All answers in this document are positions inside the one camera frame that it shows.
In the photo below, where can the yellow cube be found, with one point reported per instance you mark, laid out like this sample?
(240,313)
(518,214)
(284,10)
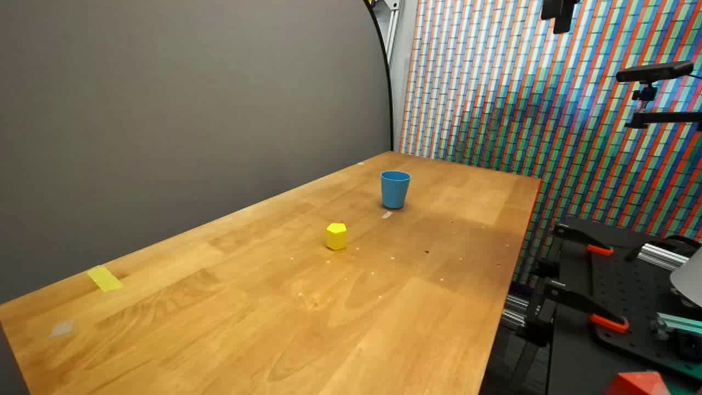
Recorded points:
(336,235)

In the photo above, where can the blue plastic cup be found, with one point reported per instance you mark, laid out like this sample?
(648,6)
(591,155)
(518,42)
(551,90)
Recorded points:
(395,189)

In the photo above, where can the clear tape piece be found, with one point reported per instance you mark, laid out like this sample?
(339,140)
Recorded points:
(386,215)

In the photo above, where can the yellow tape strip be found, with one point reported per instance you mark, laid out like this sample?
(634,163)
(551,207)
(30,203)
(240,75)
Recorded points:
(104,279)

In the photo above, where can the black overhead device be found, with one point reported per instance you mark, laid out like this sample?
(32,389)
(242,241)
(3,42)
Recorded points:
(559,11)

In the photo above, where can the red block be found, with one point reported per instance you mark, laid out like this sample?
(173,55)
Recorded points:
(636,382)

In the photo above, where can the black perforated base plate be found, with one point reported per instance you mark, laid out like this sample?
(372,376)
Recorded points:
(622,293)

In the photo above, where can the silver aluminium rail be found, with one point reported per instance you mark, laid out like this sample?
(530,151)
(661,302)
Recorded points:
(661,256)

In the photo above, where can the black camera on mount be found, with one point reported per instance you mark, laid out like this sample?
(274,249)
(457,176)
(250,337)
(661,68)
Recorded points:
(654,95)

